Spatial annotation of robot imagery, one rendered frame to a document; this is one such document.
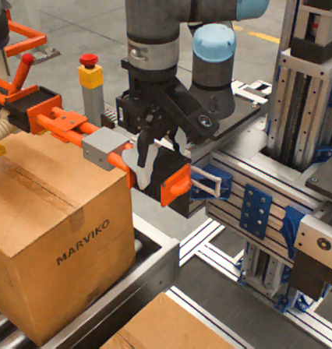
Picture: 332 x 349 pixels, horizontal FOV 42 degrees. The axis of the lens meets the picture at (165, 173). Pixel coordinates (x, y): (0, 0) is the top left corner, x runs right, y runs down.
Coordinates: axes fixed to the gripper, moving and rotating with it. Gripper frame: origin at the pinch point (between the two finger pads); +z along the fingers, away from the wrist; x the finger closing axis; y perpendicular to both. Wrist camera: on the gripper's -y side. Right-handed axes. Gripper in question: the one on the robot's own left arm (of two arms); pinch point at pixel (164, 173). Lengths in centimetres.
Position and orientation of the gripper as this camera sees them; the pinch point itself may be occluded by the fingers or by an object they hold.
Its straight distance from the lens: 76.4
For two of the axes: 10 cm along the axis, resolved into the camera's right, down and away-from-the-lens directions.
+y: -7.6, -4.1, 5.0
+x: -6.5, 4.8, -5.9
